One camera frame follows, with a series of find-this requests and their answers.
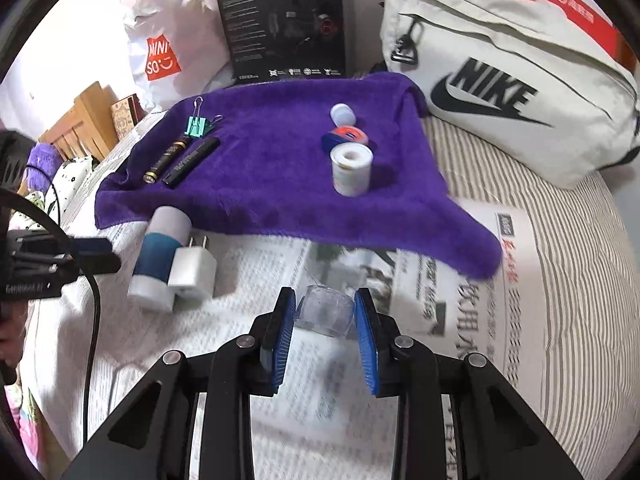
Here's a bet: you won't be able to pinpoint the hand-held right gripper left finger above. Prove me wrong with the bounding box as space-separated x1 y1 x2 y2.
60 287 298 480

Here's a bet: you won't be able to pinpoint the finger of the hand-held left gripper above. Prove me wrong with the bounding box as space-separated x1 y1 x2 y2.
65 254 122 277
70 236 113 256

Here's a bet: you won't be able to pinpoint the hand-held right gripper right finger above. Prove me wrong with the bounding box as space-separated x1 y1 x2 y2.
354 288 586 480

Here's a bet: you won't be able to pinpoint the clear plastic cup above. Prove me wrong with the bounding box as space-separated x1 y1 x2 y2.
295 285 357 339

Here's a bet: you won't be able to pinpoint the blue white cylinder container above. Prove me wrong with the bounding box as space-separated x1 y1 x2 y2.
127 206 192 311

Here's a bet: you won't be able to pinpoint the white charger plug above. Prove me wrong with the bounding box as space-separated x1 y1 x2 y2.
167 233 217 302

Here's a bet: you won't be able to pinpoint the black gold tube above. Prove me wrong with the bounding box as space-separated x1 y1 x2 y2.
143 136 190 184

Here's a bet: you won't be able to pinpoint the teal binder clip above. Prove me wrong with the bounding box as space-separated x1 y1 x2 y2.
184 96 224 138

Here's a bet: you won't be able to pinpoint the white tape roll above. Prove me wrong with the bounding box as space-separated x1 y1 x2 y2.
330 142 375 197

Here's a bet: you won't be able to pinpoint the orange blue tape dispenser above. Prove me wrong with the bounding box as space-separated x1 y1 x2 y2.
321 126 371 151

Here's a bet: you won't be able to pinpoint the small white bottle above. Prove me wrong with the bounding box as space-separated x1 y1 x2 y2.
330 103 357 127

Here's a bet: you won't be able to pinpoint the person's left hand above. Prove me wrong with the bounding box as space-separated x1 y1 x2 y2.
0 307 27 376

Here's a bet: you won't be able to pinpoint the white floral blanket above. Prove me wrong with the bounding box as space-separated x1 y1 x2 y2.
10 155 96 241

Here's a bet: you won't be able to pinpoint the newspaper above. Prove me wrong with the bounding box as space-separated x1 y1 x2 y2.
30 200 556 480

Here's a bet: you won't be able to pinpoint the purple fuzzy cloth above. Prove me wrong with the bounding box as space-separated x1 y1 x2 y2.
25 142 62 196

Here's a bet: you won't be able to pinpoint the patterned notebook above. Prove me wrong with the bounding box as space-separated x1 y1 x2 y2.
110 92 146 141

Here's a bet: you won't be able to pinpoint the purple towel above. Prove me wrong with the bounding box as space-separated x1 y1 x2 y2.
95 71 503 281

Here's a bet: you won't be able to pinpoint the pink cartoon blanket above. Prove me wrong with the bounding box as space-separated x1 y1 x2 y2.
0 360 66 480

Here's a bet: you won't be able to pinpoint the white plastic shopping bag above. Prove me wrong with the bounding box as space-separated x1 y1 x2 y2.
119 0 236 113

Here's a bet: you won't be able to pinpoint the black headphone box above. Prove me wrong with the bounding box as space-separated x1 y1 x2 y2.
212 0 347 88

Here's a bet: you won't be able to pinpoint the grey waist bag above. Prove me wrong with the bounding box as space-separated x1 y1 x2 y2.
380 0 640 190

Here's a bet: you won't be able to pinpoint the black camera device with cable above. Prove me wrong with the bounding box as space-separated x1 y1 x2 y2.
0 187 101 446

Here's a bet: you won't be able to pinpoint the light wooden frame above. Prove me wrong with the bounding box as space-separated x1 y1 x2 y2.
39 80 121 161

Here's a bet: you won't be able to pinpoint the red paper bag white handles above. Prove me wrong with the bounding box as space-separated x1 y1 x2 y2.
494 0 640 68

